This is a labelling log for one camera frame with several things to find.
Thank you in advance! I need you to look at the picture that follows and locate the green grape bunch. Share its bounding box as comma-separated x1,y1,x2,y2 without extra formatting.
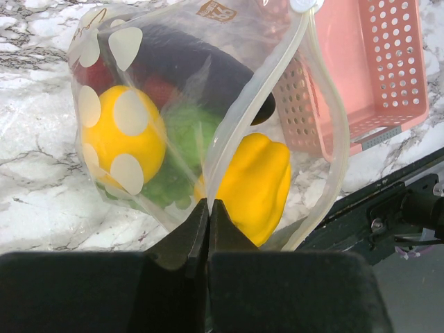
95,162,198,212

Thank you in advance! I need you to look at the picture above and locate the green round fruit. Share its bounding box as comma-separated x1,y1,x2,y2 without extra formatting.
163,104,223,176

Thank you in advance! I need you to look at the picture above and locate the yellow bell pepper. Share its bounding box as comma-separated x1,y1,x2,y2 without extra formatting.
216,133,291,246

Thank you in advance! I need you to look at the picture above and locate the red cherry bunch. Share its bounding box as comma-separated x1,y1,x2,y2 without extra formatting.
71,58,180,110

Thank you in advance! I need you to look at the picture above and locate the pink plastic basket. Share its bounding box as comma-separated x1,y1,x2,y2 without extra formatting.
273,1,429,160

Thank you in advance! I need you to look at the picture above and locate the black mounting rail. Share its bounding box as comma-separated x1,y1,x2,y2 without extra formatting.
299,149,443,265

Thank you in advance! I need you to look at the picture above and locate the yellow lemon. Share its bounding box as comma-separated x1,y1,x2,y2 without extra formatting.
80,85,166,195

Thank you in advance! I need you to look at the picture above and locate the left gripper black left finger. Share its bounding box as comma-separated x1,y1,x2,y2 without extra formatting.
1,200,209,332

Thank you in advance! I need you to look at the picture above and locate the purple eggplant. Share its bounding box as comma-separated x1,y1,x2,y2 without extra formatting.
134,24,253,117

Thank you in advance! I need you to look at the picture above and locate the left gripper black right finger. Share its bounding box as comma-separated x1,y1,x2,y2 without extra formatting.
207,200,393,332

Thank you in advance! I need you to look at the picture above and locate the clear zip top bag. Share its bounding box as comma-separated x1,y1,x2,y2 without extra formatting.
67,1,350,251

